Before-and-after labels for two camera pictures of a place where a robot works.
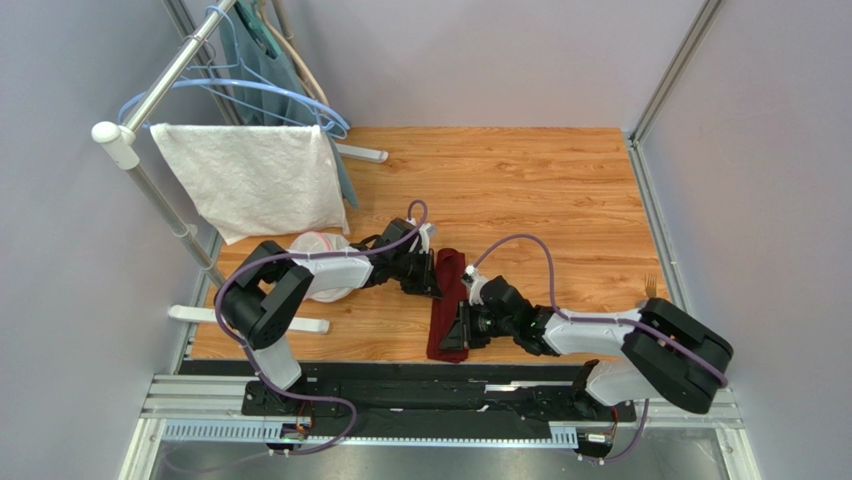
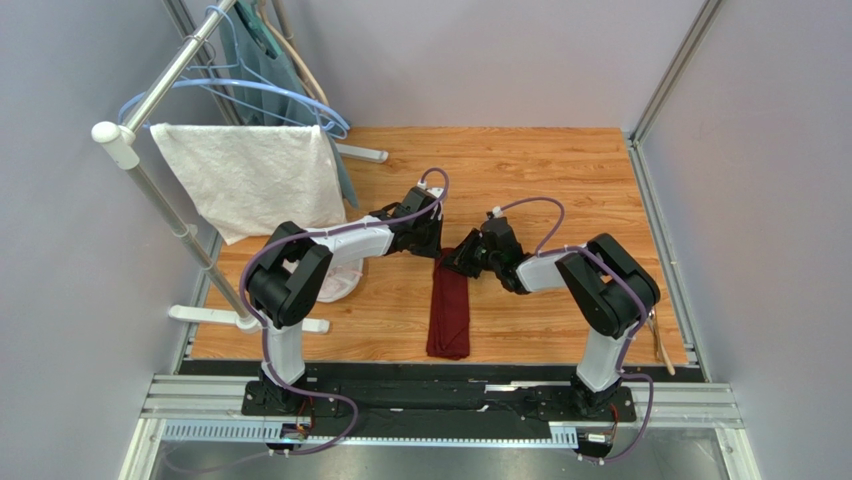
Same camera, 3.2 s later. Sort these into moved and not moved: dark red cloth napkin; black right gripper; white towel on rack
Moved: black right gripper
Not moved: white towel on rack; dark red cloth napkin
